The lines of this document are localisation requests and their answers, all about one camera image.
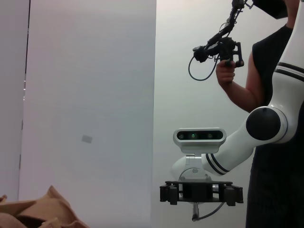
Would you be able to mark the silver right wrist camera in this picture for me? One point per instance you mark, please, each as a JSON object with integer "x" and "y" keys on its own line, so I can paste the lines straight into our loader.
{"x": 199, "y": 136}

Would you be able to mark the black teleoperation controller arm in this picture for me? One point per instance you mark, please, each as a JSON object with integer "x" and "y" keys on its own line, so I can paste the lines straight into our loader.
{"x": 225, "y": 50}

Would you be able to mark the khaki canvas food bag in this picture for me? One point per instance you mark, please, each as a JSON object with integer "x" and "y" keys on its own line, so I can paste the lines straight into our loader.
{"x": 59, "y": 209}

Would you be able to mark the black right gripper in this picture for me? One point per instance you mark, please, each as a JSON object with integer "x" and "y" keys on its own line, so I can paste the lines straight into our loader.
{"x": 197, "y": 191}

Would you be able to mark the black headset box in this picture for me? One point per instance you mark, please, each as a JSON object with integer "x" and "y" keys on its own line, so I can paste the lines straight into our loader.
{"x": 270, "y": 8}

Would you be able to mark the person hand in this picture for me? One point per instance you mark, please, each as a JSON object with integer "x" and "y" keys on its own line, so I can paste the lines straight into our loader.
{"x": 225, "y": 73}

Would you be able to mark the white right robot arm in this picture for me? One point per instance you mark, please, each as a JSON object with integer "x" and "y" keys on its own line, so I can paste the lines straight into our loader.
{"x": 237, "y": 152}

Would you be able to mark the person in black shirt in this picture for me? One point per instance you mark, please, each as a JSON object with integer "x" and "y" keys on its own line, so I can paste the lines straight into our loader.
{"x": 273, "y": 190}

